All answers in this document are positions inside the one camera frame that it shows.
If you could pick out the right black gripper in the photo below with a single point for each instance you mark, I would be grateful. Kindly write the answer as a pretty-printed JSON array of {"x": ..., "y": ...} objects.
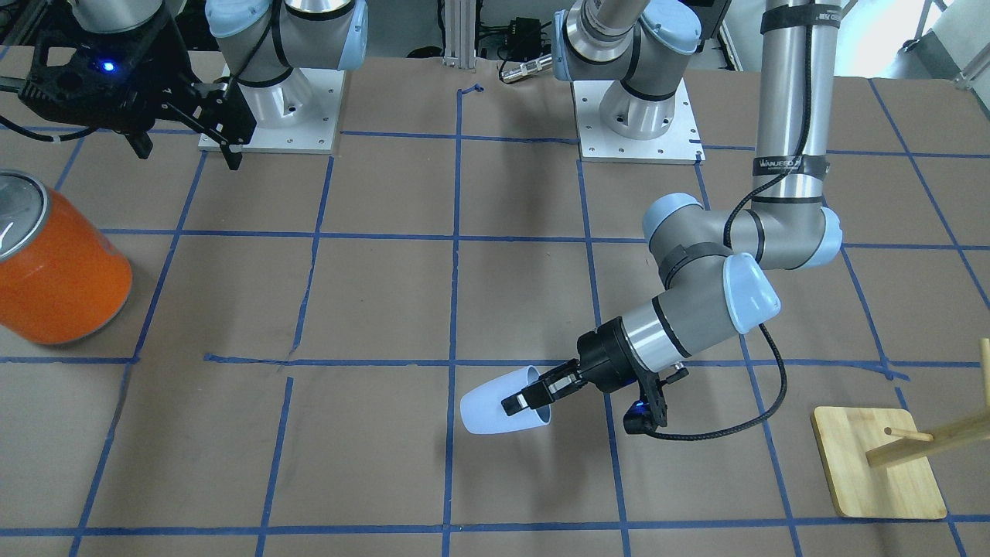
[{"x": 203, "y": 111}]

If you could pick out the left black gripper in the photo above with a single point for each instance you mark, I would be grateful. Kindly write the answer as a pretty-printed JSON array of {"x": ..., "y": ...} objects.
[{"x": 605, "y": 355}]

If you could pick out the light blue plastic cup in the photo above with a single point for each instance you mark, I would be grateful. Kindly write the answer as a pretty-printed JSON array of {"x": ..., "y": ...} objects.
[{"x": 482, "y": 412}]

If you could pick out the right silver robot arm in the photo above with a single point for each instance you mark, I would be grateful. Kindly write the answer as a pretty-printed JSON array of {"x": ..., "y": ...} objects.
[{"x": 256, "y": 38}]

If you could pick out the wooden cup rack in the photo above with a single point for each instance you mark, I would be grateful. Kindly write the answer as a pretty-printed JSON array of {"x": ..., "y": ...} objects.
[{"x": 876, "y": 460}]

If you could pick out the orange cylindrical can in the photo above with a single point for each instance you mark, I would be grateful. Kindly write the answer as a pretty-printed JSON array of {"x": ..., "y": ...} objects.
[{"x": 61, "y": 278}]

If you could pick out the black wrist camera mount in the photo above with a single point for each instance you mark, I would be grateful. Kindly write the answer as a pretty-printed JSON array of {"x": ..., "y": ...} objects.
[{"x": 646, "y": 415}]

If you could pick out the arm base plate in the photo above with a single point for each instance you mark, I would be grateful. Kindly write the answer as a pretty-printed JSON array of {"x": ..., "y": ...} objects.
[
  {"x": 642, "y": 139},
  {"x": 297, "y": 113}
]

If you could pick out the aluminium frame post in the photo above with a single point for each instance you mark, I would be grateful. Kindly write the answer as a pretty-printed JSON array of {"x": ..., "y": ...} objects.
[{"x": 460, "y": 25}]

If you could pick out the silver cable connector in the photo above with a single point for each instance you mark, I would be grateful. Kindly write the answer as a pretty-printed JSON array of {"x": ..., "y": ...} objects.
[{"x": 526, "y": 69}]

